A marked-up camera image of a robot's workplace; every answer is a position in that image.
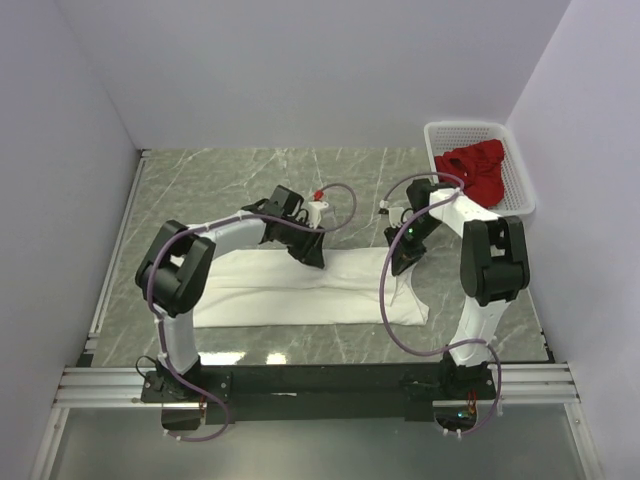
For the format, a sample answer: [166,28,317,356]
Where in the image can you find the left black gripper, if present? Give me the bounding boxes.
[278,217,326,268]

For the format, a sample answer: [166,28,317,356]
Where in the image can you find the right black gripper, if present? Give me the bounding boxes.
[385,216,443,276]

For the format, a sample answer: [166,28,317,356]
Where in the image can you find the white t shirt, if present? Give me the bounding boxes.
[192,244,431,330]

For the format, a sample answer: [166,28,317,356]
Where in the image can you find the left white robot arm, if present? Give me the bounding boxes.
[135,185,328,402]

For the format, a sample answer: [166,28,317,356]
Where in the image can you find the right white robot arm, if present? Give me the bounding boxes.
[378,175,530,399]

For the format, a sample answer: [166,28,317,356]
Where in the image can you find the red t shirt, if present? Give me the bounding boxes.
[435,139,505,208]

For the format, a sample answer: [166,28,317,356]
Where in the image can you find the white plastic basket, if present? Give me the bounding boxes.
[424,120,536,217]

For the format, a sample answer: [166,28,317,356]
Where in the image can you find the black base beam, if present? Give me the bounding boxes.
[141,361,498,429]

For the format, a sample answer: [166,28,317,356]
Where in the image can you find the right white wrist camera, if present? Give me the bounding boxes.
[378,200,405,228]

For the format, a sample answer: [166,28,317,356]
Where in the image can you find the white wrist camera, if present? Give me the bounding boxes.
[378,200,405,228]
[305,188,332,229]

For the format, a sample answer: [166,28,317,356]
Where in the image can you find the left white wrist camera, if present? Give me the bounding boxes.
[305,188,332,229]

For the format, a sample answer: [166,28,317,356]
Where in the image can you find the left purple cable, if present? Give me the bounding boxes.
[147,182,359,442]

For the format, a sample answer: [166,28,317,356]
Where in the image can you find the purple cable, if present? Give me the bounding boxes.
[147,182,359,442]
[379,171,504,437]

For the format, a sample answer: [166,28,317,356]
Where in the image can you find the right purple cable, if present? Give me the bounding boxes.
[379,171,504,437]

